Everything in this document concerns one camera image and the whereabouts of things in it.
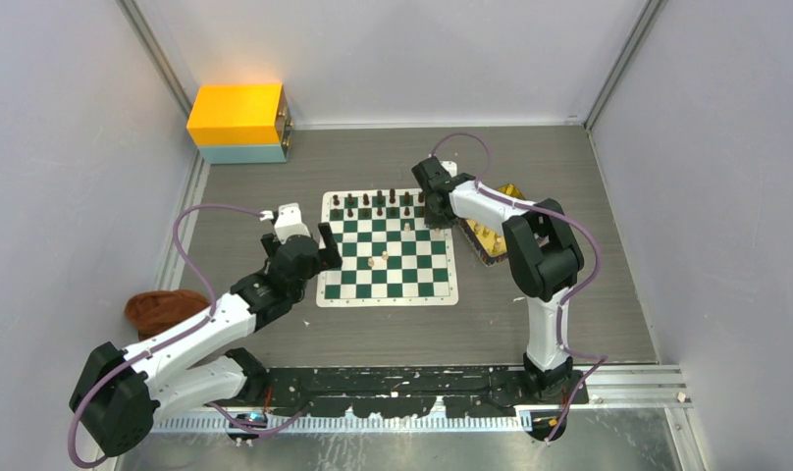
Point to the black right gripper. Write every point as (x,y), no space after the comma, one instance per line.
(434,222)

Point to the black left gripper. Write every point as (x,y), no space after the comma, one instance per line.
(328,256)

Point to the gold tin box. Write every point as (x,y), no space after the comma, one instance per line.
(491,237)

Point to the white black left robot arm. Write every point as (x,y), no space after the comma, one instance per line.
(122,393)

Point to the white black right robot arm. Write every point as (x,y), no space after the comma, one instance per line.
(542,252)

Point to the green white chess board mat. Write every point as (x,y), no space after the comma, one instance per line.
(420,270)

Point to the light blue box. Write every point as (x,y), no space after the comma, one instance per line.
(248,154)

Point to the yellow box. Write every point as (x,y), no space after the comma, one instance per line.
(239,114)

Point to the brown cloth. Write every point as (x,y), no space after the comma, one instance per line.
(154,312)

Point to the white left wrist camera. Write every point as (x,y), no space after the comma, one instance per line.
(287,222)

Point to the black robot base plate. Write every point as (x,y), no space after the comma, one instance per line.
(400,392)

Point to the aluminium frame rail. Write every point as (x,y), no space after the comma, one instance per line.
(536,420)

